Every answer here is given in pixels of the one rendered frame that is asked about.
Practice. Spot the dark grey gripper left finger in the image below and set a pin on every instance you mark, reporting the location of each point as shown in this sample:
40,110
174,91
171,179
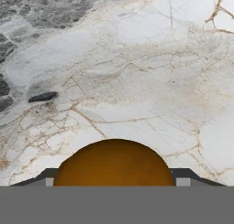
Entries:
45,176

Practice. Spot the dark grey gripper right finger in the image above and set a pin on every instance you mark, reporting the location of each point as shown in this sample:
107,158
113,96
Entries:
185,176

